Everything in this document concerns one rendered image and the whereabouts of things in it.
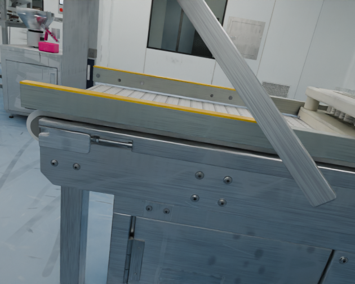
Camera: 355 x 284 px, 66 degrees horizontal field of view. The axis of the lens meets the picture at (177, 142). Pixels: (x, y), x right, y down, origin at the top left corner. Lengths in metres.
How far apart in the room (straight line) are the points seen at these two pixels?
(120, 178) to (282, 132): 0.23
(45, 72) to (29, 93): 2.76
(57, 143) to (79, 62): 0.31
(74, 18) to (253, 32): 5.14
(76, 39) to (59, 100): 0.31
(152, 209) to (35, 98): 0.24
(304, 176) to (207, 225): 0.24
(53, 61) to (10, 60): 0.44
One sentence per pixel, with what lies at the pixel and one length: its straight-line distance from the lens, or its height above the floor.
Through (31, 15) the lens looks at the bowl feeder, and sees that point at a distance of 3.36.
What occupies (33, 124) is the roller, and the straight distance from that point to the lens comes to 0.43.
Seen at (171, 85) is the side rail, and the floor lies 0.97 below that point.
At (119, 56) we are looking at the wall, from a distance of 5.79.
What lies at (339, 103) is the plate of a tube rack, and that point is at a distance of 0.53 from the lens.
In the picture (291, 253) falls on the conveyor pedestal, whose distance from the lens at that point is 0.55.
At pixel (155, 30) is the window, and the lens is 5.66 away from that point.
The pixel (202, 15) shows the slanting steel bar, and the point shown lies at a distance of 0.33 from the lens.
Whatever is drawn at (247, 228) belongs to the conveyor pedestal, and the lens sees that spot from 0.49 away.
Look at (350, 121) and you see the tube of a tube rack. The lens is 0.56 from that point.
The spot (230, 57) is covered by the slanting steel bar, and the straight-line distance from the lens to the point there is 0.30.
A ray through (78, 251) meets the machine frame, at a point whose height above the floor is 0.45.
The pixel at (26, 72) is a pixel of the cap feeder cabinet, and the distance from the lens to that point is 3.26.
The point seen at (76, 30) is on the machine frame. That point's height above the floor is 1.05.
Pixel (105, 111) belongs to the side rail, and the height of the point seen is 0.96.
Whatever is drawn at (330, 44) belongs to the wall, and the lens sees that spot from 6.20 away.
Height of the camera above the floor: 1.06
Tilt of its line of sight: 20 degrees down
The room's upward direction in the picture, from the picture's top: 9 degrees clockwise
